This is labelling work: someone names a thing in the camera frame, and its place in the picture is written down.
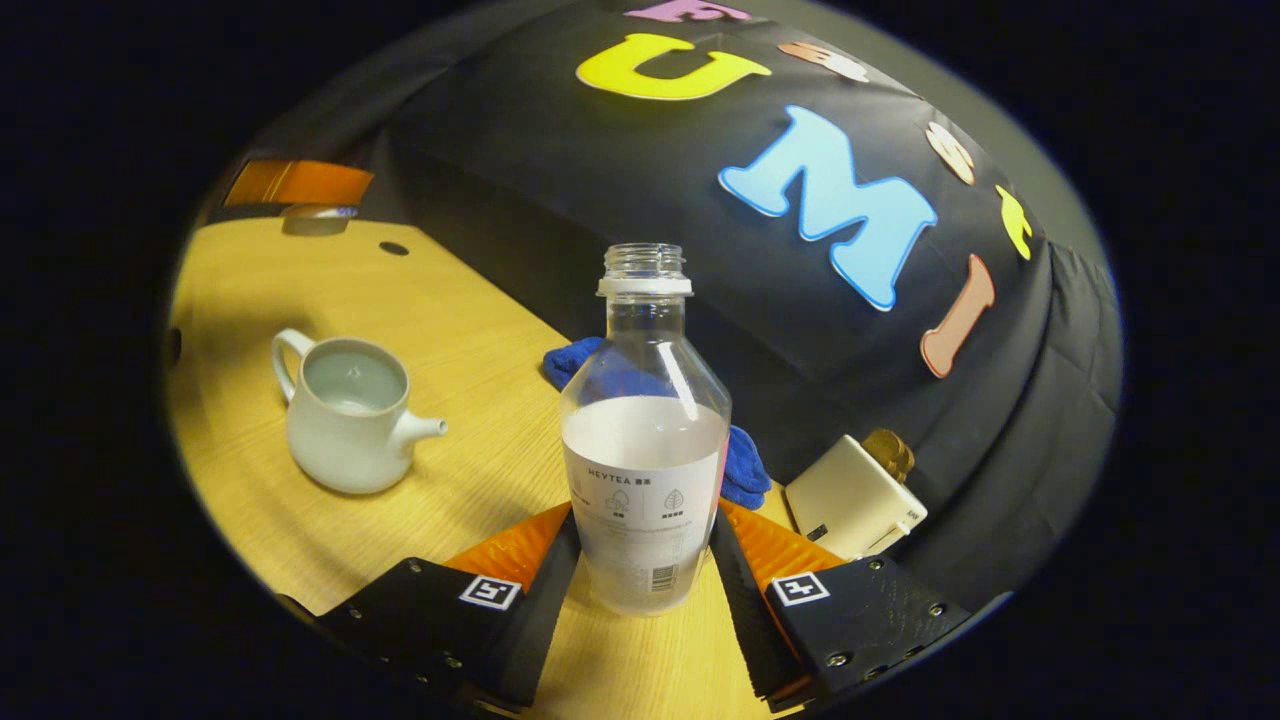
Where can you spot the white toaster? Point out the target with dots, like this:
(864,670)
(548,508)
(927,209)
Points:
(850,500)

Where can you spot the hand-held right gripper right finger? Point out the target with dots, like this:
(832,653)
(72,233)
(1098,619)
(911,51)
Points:
(745,620)

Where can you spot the blue towel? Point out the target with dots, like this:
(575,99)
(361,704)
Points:
(745,465)

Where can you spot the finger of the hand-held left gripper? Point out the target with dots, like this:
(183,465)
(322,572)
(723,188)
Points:
(300,183)

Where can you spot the white ceramic teacup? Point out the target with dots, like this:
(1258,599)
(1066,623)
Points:
(340,450)

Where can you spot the brown toast slice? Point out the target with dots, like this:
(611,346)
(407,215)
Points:
(888,452)

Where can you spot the clear plastic water bottle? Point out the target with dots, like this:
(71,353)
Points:
(645,480)

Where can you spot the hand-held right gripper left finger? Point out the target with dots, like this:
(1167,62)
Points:
(545,620)

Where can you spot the black backdrop cloth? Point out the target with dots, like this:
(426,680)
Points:
(600,180)

